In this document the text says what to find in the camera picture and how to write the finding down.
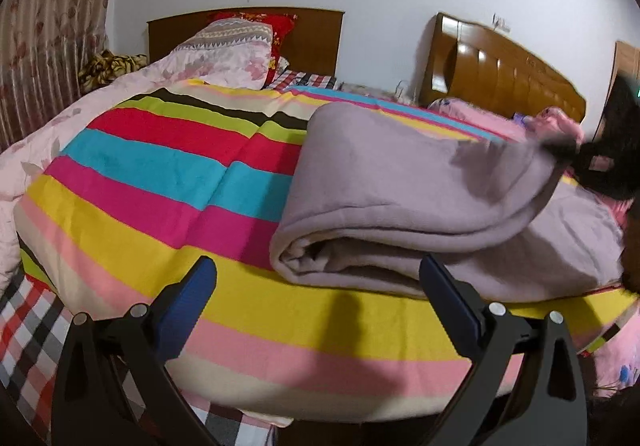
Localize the striped floral curtain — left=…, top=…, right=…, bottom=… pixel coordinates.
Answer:
left=0, top=0, right=125, bottom=151

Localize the striped colourful blanket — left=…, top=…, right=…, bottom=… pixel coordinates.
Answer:
left=12, top=80, right=640, bottom=427

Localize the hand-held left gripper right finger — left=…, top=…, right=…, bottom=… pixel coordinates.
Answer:
left=420, top=253, right=591, bottom=446

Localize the plain wooden headboard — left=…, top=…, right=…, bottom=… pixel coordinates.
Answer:
left=146, top=8, right=347, bottom=76

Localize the grey blanket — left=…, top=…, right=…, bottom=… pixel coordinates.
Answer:
left=270, top=103, right=626, bottom=299

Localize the pink floral quilt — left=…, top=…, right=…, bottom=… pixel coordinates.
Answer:
left=0, top=18, right=275, bottom=294

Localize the tiger print blanket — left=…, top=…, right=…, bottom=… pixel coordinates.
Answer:
left=80, top=50, right=148, bottom=94

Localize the nightstand with patterned cover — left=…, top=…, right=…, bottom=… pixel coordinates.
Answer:
left=337, top=82, right=401, bottom=101

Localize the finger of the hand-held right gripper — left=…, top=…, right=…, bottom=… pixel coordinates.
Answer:
left=542, top=136, right=588, bottom=161

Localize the carved wooden headboard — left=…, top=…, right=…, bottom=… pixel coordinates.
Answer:
left=419, top=12, right=587, bottom=124

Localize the red pillow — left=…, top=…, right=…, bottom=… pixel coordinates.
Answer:
left=207, top=10, right=298, bottom=86

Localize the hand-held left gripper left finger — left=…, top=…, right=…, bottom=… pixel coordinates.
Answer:
left=51, top=256, right=218, bottom=446

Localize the light wooden wardrobe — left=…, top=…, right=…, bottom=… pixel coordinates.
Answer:
left=607, top=40, right=640, bottom=101

